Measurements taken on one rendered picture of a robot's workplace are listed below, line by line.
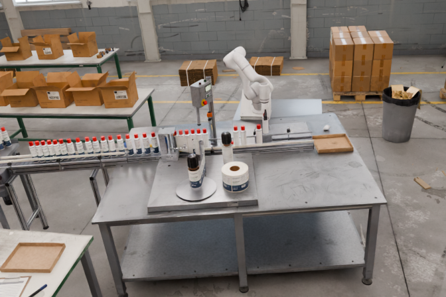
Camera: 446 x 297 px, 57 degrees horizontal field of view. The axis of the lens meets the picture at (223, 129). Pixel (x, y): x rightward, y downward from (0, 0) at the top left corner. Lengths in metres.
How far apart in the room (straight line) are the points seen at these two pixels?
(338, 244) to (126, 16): 7.16
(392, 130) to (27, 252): 4.25
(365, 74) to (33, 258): 5.19
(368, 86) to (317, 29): 2.40
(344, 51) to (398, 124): 1.57
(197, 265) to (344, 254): 1.18
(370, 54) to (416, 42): 2.57
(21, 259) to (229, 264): 1.52
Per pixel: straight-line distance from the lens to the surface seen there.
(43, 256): 3.08
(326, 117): 4.28
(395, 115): 5.44
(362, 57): 6.56
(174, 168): 3.45
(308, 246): 3.61
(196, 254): 3.59
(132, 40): 9.57
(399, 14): 8.82
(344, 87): 6.68
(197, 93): 3.44
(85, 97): 5.30
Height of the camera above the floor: 2.68
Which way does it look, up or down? 27 degrees down
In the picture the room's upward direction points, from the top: 5 degrees counter-clockwise
